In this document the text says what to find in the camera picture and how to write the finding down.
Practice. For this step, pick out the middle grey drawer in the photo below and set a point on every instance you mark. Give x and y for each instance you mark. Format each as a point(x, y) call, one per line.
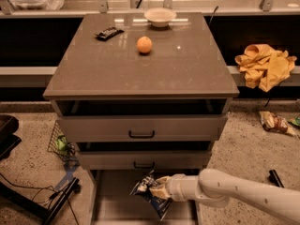
point(129, 160)

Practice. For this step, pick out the grey drawer cabinet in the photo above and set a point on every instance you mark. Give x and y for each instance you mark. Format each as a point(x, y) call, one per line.
point(183, 74)

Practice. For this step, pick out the bottom grey open drawer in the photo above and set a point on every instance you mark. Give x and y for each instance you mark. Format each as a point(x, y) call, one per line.
point(114, 205)

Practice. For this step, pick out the black bar right floor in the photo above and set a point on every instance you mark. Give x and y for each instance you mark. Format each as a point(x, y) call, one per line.
point(274, 178)

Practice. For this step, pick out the wire basket with green item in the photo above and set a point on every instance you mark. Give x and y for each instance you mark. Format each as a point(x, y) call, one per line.
point(59, 145)

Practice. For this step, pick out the top grey drawer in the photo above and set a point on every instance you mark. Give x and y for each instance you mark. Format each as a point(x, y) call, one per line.
point(91, 129)

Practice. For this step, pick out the orange fruit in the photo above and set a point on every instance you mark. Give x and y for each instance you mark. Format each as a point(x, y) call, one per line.
point(144, 44)

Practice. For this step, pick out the blue chip bag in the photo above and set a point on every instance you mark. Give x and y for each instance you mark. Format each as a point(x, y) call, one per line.
point(142, 188)

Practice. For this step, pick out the yellow cloth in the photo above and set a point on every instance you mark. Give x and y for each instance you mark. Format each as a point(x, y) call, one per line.
point(265, 67)

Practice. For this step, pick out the dark candy bar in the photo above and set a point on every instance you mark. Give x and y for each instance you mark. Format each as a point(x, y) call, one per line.
point(108, 33)

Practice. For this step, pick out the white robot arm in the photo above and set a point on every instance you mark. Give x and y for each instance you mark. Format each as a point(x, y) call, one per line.
point(214, 188)

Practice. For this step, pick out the brown snack bag on floor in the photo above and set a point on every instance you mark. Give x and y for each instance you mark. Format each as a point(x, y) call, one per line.
point(274, 123)

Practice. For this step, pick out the green packet on floor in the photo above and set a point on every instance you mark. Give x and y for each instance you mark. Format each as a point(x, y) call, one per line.
point(295, 121)

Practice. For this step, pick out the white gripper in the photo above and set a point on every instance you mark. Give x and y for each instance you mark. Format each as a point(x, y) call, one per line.
point(174, 187)

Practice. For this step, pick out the white bowl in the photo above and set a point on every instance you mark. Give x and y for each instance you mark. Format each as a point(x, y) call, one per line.
point(159, 16)

